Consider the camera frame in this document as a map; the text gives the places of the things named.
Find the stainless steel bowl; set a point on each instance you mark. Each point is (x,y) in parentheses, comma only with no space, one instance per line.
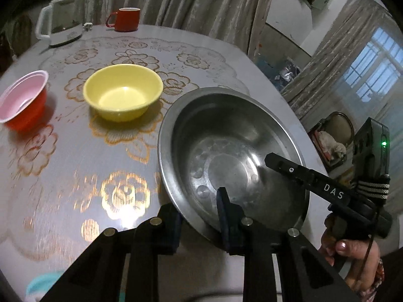
(215,137)

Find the red bowl pink inside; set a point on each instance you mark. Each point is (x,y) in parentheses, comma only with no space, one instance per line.
(23,103)

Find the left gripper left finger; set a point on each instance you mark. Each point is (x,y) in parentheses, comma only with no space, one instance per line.
(169,230)

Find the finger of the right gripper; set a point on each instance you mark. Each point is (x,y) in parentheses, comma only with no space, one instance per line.
(292,171)

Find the lace table doily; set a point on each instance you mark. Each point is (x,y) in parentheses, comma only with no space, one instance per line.
(75,173)

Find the red mug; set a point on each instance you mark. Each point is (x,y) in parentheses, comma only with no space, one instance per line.
(124,20)

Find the white electric kettle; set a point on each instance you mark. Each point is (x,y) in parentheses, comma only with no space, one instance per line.
(61,22)

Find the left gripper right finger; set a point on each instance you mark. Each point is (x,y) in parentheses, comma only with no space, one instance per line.
(230,216)

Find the window side curtain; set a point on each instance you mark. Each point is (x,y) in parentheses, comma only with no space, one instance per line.
(356,70)

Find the person's right hand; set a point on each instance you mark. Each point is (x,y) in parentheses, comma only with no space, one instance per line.
(365,258)

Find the armchair with white cushion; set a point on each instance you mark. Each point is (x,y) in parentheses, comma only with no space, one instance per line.
(331,137)

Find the beige patterned curtain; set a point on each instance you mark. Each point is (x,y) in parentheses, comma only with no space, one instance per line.
(238,22)

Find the yellow plastic bowl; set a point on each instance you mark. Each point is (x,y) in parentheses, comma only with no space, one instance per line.
(123,92)

